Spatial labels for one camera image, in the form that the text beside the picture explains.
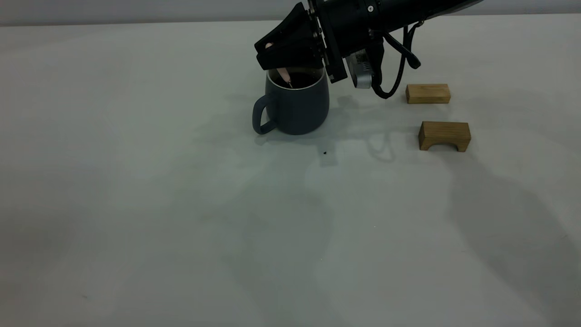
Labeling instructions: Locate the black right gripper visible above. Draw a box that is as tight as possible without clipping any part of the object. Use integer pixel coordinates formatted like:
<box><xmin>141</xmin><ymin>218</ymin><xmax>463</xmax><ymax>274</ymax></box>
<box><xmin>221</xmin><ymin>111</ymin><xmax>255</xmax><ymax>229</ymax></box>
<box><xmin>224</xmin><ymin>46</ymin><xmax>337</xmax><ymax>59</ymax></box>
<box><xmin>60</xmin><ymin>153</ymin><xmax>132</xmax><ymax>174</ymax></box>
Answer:
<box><xmin>254</xmin><ymin>0</ymin><xmax>386</xmax><ymax>84</ymax></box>

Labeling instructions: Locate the pink handled metal spoon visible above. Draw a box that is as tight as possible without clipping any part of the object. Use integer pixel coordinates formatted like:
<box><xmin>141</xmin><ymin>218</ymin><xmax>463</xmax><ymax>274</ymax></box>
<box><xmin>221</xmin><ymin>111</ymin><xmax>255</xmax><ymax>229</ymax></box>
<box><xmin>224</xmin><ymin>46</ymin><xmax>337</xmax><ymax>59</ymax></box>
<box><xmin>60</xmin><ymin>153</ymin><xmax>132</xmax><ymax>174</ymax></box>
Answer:
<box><xmin>265</xmin><ymin>42</ymin><xmax>294</xmax><ymax>89</ymax></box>

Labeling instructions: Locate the dark grey ceramic mug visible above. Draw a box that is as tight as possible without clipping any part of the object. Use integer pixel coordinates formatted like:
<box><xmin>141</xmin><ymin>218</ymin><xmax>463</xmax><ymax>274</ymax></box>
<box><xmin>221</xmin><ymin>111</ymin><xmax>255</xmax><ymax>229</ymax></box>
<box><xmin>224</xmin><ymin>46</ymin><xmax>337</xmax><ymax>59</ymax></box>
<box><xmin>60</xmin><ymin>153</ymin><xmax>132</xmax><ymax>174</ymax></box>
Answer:
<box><xmin>252</xmin><ymin>67</ymin><xmax>330</xmax><ymax>136</ymax></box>

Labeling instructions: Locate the flat rectangular wooden block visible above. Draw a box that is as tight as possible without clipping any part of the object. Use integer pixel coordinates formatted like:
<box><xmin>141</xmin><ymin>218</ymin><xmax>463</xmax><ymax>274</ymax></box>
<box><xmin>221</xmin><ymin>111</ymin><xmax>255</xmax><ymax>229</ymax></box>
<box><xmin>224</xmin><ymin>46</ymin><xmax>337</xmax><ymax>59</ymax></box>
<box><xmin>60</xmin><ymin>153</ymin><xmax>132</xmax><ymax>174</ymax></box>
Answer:
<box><xmin>405</xmin><ymin>84</ymin><xmax>451</xmax><ymax>104</ymax></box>

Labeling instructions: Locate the arched wooden block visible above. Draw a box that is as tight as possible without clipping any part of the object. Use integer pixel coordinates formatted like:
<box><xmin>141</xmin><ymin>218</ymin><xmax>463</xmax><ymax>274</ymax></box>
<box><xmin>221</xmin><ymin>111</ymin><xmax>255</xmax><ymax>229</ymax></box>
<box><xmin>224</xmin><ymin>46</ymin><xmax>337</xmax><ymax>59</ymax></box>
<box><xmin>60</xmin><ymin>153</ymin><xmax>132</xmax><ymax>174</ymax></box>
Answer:
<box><xmin>418</xmin><ymin>121</ymin><xmax>471</xmax><ymax>153</ymax></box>

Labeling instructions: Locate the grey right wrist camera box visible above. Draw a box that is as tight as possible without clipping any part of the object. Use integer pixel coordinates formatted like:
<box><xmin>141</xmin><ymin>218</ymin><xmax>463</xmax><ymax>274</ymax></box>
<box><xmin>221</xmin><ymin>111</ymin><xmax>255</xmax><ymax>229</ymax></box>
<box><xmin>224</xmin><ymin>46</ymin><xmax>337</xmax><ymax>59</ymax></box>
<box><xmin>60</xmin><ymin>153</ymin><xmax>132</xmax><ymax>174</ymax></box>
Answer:
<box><xmin>346</xmin><ymin>49</ymin><xmax>385</xmax><ymax>89</ymax></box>

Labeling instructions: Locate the black looped right cable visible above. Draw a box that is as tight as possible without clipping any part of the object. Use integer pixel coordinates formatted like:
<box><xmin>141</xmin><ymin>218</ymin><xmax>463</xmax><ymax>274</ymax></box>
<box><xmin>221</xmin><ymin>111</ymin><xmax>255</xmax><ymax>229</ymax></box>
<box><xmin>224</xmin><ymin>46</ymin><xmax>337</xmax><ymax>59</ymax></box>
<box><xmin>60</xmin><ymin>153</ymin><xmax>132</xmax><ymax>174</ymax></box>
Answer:
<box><xmin>370</xmin><ymin>20</ymin><xmax>423</xmax><ymax>99</ymax></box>

